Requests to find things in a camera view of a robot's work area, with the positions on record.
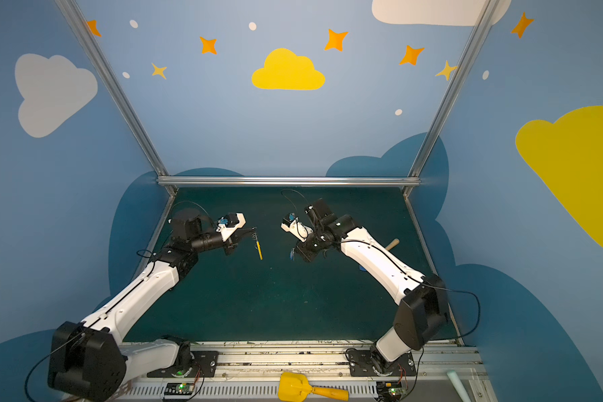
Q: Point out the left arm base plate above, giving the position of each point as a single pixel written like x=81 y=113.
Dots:
x=203 y=363

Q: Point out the grey slotted cable duct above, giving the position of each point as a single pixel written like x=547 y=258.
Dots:
x=236 y=391

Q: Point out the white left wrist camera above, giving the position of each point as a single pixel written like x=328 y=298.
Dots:
x=229 y=224

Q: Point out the yellow plastic scoop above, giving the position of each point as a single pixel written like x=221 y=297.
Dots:
x=296 y=388

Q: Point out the pale teal tube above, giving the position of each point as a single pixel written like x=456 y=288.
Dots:
x=458 y=386

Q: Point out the aluminium frame post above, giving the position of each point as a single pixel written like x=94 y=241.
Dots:
x=468 y=57
x=79 y=26

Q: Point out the left green circuit board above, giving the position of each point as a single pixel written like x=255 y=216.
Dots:
x=183 y=391

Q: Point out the aluminium left frame post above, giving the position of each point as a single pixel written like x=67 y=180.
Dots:
x=79 y=26

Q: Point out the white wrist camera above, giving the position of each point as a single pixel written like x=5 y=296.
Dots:
x=229 y=224
x=292 y=225

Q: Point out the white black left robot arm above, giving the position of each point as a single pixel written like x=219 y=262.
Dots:
x=89 y=360

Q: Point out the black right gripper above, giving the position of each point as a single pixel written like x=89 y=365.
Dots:
x=306 y=249

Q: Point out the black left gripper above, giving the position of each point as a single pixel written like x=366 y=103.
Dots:
x=233 y=242

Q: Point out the right green circuit board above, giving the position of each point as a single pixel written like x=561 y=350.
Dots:
x=389 y=391

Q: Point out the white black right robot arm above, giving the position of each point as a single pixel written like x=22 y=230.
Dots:
x=422 y=301

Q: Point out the green circuit board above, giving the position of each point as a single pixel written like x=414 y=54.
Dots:
x=389 y=391
x=183 y=391

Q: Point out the aluminium right frame post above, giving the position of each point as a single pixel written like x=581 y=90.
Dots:
x=468 y=57

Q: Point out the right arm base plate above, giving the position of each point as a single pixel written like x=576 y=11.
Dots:
x=361 y=364

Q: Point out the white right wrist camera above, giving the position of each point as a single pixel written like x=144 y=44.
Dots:
x=292 y=225

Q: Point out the aluminium back frame rail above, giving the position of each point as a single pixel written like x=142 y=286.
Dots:
x=335 y=182

